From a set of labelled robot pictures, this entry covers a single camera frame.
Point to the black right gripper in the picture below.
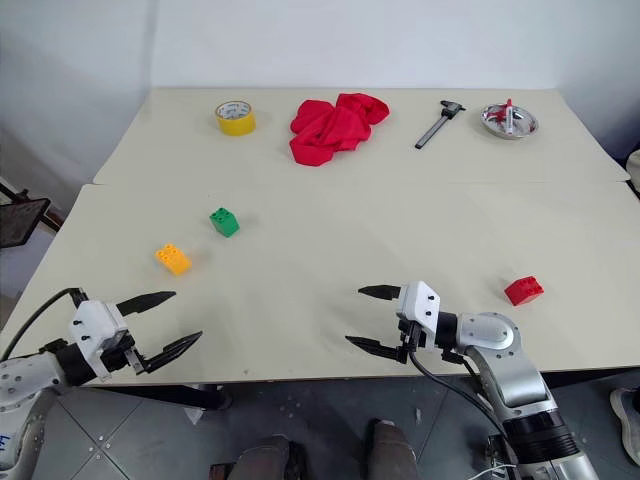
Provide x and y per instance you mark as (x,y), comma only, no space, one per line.
(411,337)

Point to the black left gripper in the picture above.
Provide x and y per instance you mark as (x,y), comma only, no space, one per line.
(120,350)

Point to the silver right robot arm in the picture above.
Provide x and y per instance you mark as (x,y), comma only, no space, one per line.
(510,370)

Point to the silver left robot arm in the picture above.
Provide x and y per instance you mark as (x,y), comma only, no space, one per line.
(22,380)

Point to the orange toy brick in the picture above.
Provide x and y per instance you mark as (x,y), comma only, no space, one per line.
(173,258)

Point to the green toy brick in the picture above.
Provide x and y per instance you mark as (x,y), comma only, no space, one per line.
(225,222)

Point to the red toy brick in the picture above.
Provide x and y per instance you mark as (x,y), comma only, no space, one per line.
(523,290)

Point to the black chair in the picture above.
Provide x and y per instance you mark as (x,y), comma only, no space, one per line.
(20,217)

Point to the red crumpled cloth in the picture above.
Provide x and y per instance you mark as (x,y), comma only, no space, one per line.
(335,127)

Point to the black digital caliper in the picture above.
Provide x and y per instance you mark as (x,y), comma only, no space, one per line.
(436,126)

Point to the yellow tape roll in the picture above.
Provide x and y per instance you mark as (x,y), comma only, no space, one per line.
(236,118)

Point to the round silver metal dish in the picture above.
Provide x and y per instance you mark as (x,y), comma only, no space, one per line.
(510,121)

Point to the red and white pen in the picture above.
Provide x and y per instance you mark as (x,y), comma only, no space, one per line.
(508,116)

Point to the grey sneaker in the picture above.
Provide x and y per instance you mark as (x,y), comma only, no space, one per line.
(627,417)

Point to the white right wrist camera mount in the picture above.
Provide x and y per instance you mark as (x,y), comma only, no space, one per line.
(419,306)

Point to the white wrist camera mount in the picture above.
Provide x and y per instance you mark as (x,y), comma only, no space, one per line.
(95,320)
(419,306)

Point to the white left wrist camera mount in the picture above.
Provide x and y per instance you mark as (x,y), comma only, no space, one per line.
(95,320)

